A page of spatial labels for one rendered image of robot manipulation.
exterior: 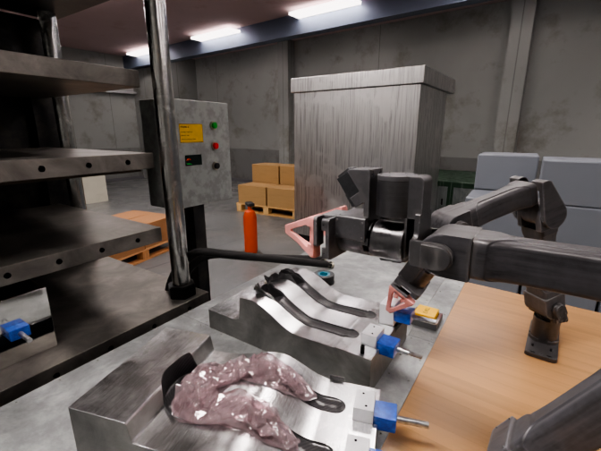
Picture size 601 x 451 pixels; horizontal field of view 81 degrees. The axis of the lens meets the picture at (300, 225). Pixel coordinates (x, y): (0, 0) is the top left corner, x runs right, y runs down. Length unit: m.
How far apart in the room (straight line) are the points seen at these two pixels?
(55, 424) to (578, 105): 6.85
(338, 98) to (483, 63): 3.68
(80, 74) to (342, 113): 3.04
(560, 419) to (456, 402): 0.36
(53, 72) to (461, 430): 1.26
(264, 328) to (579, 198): 2.10
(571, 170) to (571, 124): 4.35
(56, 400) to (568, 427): 0.91
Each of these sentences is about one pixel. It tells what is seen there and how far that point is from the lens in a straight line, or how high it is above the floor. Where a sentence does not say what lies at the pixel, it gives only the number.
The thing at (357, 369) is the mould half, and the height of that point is 0.86.
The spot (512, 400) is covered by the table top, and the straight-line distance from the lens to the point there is 0.96.
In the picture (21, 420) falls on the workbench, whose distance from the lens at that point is 0.98.
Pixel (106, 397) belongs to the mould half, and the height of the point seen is 0.91.
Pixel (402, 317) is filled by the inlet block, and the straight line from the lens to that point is 0.92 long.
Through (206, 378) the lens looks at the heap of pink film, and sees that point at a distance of 0.77.
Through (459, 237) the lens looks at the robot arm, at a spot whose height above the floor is 1.23.
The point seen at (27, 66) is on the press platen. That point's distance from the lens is 1.15.
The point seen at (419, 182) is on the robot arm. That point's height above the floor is 1.29.
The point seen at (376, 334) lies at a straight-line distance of 0.84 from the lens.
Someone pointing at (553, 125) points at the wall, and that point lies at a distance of 6.92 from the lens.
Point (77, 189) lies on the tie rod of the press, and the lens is 1.82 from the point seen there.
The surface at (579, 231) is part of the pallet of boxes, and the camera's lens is 2.64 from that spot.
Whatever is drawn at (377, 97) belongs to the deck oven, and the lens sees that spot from 3.76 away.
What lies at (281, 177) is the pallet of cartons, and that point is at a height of 0.58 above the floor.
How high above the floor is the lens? 1.36
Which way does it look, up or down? 15 degrees down
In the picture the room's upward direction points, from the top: straight up
